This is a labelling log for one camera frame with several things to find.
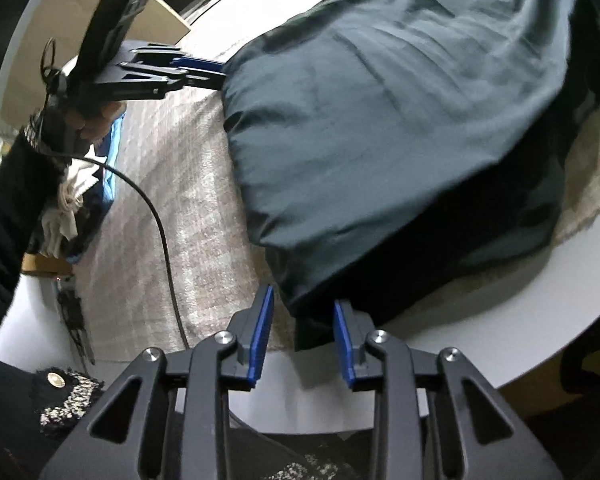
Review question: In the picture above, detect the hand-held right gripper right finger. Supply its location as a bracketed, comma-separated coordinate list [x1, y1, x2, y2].
[332, 300, 563, 480]

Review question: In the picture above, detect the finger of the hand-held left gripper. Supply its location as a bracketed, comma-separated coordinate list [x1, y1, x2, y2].
[130, 42, 226, 72]
[117, 61, 228, 99]

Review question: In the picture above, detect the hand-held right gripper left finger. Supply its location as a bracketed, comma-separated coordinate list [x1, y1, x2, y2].
[37, 285, 275, 480]

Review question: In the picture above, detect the dark teal jacket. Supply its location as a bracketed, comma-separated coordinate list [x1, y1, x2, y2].
[220, 0, 600, 353]

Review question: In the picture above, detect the person's left forearm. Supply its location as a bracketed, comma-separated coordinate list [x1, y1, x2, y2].
[0, 110, 73, 356]

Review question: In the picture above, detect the stack of folded clothes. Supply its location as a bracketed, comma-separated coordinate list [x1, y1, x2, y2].
[27, 112, 128, 266]

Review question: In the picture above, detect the person's left hand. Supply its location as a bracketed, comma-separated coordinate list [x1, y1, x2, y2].
[64, 101, 127, 144]

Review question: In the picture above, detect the light wood board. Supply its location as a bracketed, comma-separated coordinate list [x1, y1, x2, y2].
[100, 0, 193, 43]

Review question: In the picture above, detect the plaid woven mat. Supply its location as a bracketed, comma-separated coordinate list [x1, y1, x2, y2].
[65, 25, 600, 366]

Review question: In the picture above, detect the black charger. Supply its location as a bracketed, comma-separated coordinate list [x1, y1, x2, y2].
[57, 290, 97, 366]

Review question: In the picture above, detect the pine wood board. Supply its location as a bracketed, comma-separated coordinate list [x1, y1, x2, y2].
[22, 252, 73, 276]

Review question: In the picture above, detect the black power cable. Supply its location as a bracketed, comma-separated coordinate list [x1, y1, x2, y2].
[187, 0, 242, 27]

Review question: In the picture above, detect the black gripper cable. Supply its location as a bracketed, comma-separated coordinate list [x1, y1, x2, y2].
[67, 155, 191, 353]

